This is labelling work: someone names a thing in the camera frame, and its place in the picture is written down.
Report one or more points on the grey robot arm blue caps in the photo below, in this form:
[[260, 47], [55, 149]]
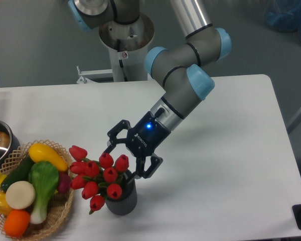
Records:
[[179, 71]]

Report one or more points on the dark green cucumber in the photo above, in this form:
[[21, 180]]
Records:
[[20, 173]]

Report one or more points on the round cream bun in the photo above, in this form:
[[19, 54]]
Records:
[[20, 195]]

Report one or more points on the purple red radish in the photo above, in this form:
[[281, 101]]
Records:
[[64, 182]]

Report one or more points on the yellow squash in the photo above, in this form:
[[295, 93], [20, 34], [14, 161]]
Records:
[[40, 152]]

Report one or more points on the green bok choy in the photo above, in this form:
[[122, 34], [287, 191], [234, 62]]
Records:
[[44, 177]]

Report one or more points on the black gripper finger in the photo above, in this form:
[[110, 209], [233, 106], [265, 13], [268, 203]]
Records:
[[112, 135], [140, 172]]

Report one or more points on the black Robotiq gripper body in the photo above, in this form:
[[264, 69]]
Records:
[[146, 136]]

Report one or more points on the yellow bell pepper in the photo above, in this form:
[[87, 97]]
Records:
[[5, 209]]

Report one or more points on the woven wicker basket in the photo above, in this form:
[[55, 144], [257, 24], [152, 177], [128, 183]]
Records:
[[58, 207]]

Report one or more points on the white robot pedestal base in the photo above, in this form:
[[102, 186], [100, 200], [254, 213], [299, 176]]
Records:
[[127, 46]]

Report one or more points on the red tulip bouquet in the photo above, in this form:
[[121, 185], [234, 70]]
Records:
[[99, 180]]

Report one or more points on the orange fruit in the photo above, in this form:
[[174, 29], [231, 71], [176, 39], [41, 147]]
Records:
[[16, 223]]

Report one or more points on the dark grey ribbed vase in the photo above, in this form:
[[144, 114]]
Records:
[[126, 203]]

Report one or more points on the blue plastic bag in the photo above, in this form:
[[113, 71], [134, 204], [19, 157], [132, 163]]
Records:
[[283, 16]]

